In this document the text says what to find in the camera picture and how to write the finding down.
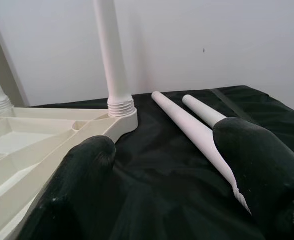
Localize black tablecloth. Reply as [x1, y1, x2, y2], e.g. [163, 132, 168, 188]
[14, 84, 294, 240]

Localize white plastic table top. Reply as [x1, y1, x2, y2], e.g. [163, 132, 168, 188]
[0, 106, 139, 240]

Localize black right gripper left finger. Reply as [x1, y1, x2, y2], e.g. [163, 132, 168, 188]
[16, 135, 117, 240]

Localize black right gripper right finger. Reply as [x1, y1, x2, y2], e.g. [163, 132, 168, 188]
[212, 117, 294, 240]

